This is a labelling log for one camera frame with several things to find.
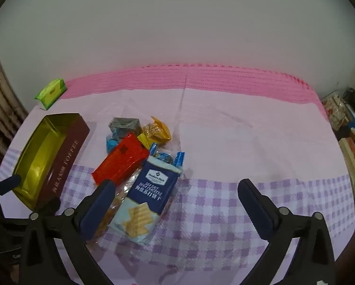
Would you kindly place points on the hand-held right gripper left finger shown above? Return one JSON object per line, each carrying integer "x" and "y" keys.
{"x": 96, "y": 210}

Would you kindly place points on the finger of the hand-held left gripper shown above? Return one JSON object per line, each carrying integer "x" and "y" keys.
{"x": 7, "y": 184}
{"x": 51, "y": 206}

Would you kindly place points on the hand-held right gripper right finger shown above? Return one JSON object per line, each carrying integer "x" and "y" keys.
{"x": 256, "y": 209}

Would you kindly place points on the clear fried snack packet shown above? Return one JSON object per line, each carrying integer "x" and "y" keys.
{"x": 121, "y": 194}

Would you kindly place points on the brown gold tin box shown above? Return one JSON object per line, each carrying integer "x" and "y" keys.
{"x": 67, "y": 154}

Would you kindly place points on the red snack packet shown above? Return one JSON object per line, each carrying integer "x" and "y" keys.
{"x": 121, "y": 160}

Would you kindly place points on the dark blue cracker packet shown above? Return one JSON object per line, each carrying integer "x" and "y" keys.
{"x": 150, "y": 190}

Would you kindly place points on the blue candy packet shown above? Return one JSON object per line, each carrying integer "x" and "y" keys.
{"x": 164, "y": 156}
{"x": 112, "y": 144}

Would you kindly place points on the grey seaweed packet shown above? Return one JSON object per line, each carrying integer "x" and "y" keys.
{"x": 125, "y": 124}

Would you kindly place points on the orange snack packet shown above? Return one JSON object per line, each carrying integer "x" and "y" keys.
{"x": 162, "y": 133}

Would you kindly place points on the pink checked tablecloth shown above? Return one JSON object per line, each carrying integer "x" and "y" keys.
{"x": 225, "y": 142}

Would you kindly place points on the yellow snack packet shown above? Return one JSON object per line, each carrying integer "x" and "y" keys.
{"x": 142, "y": 141}

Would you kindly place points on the green tissue box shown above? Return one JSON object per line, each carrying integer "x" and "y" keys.
{"x": 51, "y": 92}

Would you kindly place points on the pile of colourful boxes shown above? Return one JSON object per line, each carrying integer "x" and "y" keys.
{"x": 351, "y": 154}

